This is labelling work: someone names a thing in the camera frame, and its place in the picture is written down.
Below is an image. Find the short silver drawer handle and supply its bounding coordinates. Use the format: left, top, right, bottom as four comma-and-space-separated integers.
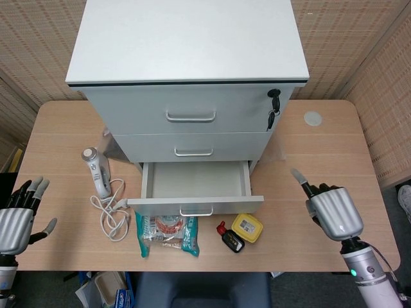
179, 207, 214, 217

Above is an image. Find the white drawer of medium height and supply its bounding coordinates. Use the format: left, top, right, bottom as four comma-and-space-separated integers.
112, 132, 272, 163

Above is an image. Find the long silver drawer handle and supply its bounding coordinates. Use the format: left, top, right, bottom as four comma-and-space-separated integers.
166, 108, 216, 123

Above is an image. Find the white three-drawer cabinet body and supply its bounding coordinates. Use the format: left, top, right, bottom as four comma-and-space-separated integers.
65, 0, 311, 180

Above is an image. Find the medium silver drawer handle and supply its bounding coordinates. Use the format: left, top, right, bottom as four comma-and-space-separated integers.
174, 148, 214, 158

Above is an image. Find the white shoe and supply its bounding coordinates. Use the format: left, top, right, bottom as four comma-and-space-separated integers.
397, 185, 411, 223

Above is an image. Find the white power cable with plug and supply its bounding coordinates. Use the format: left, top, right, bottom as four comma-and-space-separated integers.
90, 178, 132, 242

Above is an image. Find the shallow white drawer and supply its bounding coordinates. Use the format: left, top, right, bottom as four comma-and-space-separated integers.
127, 161, 265, 216

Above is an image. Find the blue tissue pack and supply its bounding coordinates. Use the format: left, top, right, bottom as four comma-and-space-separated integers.
114, 288, 136, 308

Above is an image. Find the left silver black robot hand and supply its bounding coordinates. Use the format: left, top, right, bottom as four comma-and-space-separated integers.
0, 176, 58, 256

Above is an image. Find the black bottle with red cap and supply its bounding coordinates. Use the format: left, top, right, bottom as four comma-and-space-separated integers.
216, 221, 245, 253

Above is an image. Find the black key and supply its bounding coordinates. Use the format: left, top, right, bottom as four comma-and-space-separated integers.
267, 89, 282, 114
266, 110, 279, 132

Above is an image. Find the beige cardboard tray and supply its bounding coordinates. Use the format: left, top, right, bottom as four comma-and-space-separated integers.
92, 272, 128, 307

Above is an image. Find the yellow plastic box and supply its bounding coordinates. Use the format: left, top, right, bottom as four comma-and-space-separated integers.
231, 213, 264, 244

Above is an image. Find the teal snack packet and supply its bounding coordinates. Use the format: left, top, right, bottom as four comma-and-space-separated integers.
134, 211, 200, 259

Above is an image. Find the grey round table grommet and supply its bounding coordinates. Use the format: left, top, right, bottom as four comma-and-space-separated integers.
303, 110, 324, 126

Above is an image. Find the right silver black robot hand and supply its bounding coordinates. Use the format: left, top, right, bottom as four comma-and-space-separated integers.
290, 168, 365, 242

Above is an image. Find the white handheld electric device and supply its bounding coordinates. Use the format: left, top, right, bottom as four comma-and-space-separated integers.
82, 147, 112, 199

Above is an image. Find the tall white drawer with lock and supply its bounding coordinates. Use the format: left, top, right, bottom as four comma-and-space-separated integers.
83, 83, 295, 135

